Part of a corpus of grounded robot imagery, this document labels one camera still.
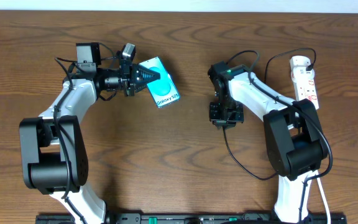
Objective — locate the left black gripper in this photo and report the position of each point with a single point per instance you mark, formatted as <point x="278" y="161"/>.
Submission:
<point x="128" y="77"/>

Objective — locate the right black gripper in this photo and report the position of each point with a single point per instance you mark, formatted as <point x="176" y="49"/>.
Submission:
<point x="217" y="121"/>

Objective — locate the blue screen Galaxy smartphone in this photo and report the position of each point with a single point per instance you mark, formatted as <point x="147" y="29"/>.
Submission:
<point x="163" y="90"/>

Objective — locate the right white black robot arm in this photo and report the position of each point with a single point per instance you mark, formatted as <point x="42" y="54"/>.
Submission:
<point x="297" y="149"/>

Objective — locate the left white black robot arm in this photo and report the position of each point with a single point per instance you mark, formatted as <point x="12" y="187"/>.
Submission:
<point x="53" y="153"/>

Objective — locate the white USB charger adapter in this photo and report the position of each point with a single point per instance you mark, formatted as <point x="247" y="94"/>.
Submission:
<point x="301" y="74"/>

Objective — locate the white power strip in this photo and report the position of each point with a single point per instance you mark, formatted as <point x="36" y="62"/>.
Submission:
<point x="307" y="89"/>

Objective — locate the black mounting rail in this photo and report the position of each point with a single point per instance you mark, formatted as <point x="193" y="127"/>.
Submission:
<point x="136" y="218"/>

